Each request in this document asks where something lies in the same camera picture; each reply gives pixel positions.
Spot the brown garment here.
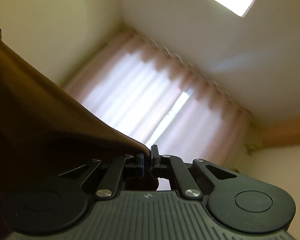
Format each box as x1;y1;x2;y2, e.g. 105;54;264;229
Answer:
0;33;151;240

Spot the pink curtain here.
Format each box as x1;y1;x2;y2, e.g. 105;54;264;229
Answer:
65;31;250;165

